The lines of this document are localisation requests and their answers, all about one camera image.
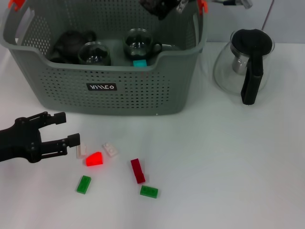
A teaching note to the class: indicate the glass teacup with black base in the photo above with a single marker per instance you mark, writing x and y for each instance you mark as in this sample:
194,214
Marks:
138,46
95,55

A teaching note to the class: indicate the dark clay teapot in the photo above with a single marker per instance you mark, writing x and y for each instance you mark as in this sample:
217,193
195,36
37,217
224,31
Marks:
70,45

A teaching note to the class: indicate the green building brick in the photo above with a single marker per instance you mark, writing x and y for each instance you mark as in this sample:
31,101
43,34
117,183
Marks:
84,184
149,191

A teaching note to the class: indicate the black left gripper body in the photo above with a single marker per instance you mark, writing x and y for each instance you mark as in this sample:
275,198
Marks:
21,140

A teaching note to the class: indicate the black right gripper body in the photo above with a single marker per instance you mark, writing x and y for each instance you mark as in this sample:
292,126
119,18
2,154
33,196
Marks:
159,7

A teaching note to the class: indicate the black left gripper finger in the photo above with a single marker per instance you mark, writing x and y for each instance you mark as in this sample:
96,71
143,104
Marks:
73,140
59,118

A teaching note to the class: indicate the dark red long brick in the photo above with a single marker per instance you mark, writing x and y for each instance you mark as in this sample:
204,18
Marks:
138,171

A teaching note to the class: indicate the red building brick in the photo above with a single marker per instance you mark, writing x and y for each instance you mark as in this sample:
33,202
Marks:
94,159

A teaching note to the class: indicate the teal square building brick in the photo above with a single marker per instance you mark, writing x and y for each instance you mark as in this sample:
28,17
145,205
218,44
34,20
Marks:
139,63

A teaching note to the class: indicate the grey perforated storage bin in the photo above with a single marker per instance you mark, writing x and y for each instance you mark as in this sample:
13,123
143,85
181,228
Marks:
119,95

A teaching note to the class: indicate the clear building brick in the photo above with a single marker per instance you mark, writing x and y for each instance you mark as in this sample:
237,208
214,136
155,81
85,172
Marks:
110,149
81,151

